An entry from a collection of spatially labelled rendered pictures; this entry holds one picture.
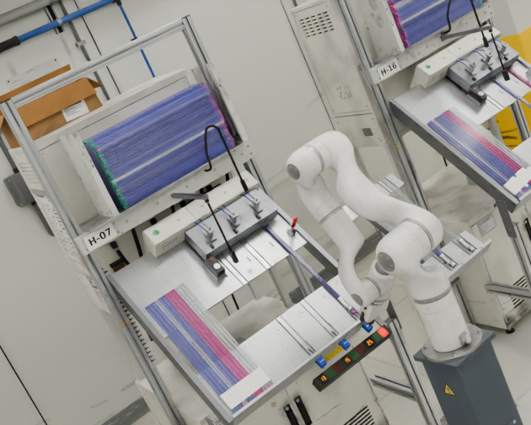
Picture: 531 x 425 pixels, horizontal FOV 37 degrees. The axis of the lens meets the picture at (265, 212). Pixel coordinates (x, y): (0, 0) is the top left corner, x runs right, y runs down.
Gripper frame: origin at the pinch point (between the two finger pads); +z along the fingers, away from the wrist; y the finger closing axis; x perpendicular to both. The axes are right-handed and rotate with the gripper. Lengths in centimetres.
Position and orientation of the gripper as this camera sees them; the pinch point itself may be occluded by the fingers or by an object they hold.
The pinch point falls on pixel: (369, 319)
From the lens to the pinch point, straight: 275.7
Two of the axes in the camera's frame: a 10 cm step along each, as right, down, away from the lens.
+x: -6.4, -6.2, 4.5
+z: -0.4, 6.2, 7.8
